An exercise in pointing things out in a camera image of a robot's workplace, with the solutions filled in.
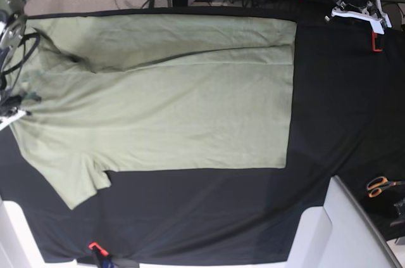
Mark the light green T-shirt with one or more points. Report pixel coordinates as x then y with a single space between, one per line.
152 93

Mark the black table cloth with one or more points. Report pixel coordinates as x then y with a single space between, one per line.
347 120

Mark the orange handled scissors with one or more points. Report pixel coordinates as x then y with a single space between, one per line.
379 184

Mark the red black clamp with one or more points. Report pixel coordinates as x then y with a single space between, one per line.
101 257
376 41

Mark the red black clamp bottom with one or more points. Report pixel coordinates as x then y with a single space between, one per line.
101 257

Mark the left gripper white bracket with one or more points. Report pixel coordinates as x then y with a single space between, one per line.
371 11

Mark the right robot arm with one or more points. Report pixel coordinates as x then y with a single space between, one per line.
16 48

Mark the red black clamp right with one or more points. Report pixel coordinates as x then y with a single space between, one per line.
376 41

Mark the white table edge left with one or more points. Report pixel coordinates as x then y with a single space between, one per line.
18 247

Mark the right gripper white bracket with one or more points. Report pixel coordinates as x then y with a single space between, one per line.
11 111

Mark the white plastic bin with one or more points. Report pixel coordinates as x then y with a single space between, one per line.
339 234

